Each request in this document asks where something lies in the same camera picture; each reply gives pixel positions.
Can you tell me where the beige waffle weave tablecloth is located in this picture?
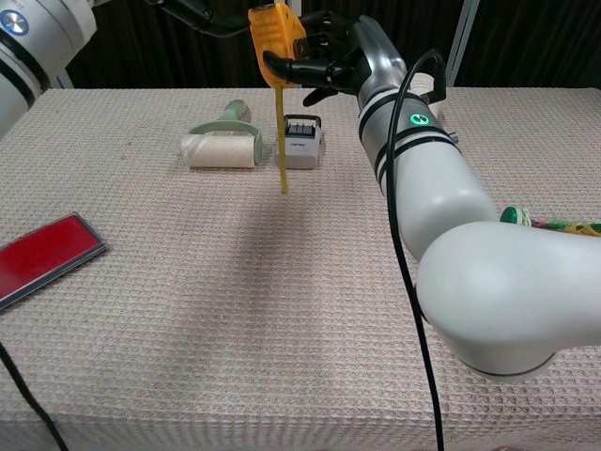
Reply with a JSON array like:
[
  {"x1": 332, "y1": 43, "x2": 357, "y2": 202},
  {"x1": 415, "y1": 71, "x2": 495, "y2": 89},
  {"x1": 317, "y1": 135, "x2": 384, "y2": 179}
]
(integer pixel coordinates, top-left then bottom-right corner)
[{"x1": 0, "y1": 86, "x2": 601, "y2": 451}]

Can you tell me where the green handled lint roller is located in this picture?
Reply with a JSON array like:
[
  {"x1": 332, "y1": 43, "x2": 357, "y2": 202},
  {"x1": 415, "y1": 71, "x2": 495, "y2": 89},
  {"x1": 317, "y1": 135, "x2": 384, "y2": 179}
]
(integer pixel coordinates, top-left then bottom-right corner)
[{"x1": 180, "y1": 99, "x2": 264, "y2": 171}]

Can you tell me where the black curtain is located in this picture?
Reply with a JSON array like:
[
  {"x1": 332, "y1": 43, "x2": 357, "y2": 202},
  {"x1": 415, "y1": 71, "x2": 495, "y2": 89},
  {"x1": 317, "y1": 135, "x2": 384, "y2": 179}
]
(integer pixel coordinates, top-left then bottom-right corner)
[{"x1": 65, "y1": 0, "x2": 601, "y2": 90}]

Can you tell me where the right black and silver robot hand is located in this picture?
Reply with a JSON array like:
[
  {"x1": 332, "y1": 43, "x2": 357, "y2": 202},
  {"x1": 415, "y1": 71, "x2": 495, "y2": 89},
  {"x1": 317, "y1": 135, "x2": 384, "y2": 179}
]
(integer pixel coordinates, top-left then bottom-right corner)
[{"x1": 261, "y1": 11, "x2": 408, "y2": 108}]

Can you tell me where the red ink pad box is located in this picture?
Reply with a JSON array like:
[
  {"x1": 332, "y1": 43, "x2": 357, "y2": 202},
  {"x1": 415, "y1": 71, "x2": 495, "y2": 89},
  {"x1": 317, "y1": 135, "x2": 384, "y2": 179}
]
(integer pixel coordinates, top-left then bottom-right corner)
[{"x1": 0, "y1": 211, "x2": 109, "y2": 312}]

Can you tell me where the feather shuttlecock with green base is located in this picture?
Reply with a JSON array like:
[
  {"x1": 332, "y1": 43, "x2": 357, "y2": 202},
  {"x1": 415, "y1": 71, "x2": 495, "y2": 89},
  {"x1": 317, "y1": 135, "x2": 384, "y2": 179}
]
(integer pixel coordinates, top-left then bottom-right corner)
[{"x1": 500, "y1": 206, "x2": 601, "y2": 237}]

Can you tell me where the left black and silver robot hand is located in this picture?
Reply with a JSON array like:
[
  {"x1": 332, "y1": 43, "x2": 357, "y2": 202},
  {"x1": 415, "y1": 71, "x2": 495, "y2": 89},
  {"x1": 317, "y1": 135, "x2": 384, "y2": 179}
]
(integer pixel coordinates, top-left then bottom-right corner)
[{"x1": 143, "y1": 0, "x2": 253, "y2": 38}]

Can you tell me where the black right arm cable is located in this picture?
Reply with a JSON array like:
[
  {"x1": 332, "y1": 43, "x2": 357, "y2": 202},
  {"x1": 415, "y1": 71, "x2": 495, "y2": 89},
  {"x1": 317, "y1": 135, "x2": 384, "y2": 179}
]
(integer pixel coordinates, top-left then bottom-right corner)
[{"x1": 384, "y1": 48, "x2": 447, "y2": 451}]

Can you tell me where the yellow tape measure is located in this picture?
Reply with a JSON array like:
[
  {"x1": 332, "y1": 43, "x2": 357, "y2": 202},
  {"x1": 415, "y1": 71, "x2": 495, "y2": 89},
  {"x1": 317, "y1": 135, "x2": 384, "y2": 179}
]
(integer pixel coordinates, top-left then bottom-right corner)
[{"x1": 247, "y1": 2, "x2": 309, "y2": 196}]

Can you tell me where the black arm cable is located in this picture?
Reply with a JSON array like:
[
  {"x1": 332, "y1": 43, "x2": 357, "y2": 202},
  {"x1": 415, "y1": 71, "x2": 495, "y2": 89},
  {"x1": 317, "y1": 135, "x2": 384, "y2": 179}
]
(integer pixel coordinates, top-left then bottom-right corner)
[
  {"x1": 384, "y1": 48, "x2": 447, "y2": 451},
  {"x1": 0, "y1": 342, "x2": 69, "y2": 451}
]

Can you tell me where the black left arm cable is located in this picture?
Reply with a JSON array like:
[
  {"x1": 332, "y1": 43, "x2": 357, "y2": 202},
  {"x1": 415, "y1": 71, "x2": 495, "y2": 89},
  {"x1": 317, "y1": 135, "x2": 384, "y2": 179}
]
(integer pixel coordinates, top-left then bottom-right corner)
[{"x1": 0, "y1": 342, "x2": 69, "y2": 451}]

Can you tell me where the grey self-inking date stamp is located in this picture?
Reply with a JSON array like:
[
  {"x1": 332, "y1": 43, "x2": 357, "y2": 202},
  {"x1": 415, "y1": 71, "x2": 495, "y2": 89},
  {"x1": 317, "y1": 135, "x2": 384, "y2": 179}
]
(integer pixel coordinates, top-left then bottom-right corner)
[{"x1": 276, "y1": 114, "x2": 325, "y2": 170}]

